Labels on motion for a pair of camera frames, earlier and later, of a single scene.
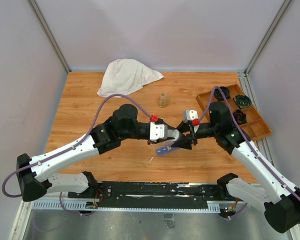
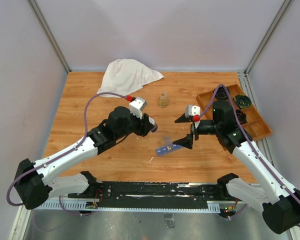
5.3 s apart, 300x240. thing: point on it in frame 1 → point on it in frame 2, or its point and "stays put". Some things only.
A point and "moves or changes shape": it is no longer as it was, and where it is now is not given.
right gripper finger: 184,127 → 182,118
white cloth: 122,76 stays put
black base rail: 183,196 stays put
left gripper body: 150,142 → 141,124
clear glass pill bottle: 163,100 stays put
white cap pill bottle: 173,133 moves or changes shape
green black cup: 243,101 stays put
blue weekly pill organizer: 163,151 stays put
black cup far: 218,95 stays put
